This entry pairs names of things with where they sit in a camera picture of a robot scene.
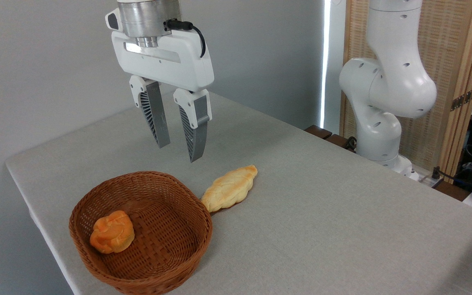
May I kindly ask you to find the dark brown wooden slat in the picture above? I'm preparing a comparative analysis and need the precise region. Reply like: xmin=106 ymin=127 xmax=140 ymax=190
xmin=304 ymin=125 xmax=333 ymax=140
xmin=432 ymin=180 xmax=471 ymax=202
xmin=326 ymin=134 xmax=356 ymax=153

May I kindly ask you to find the rattan screen with wood frame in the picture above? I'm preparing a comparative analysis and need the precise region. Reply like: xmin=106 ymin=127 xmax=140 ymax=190
xmin=344 ymin=0 xmax=472 ymax=177

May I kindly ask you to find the round orange bread roll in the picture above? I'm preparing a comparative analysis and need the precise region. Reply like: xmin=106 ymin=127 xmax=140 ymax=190
xmin=90 ymin=211 xmax=135 ymax=254

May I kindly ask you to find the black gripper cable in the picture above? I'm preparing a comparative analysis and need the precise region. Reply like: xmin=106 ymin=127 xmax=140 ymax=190
xmin=164 ymin=19 xmax=207 ymax=58

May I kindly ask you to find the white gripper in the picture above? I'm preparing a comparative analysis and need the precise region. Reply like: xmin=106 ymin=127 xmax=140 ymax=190
xmin=105 ymin=8 xmax=215 ymax=163

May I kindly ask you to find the grey fabric table cover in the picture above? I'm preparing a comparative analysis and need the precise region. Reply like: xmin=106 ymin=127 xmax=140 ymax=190
xmin=5 ymin=87 xmax=472 ymax=295

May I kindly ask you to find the brown woven wicker basket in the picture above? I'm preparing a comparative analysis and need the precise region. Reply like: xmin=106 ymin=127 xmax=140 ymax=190
xmin=69 ymin=171 xmax=213 ymax=295

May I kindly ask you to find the black metal screen hinge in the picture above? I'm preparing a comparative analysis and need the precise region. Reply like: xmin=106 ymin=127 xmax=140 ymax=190
xmin=451 ymin=87 xmax=472 ymax=111

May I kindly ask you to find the long braided golden bread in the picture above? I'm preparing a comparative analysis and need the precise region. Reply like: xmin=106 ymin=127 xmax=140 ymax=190
xmin=201 ymin=165 xmax=258 ymax=213

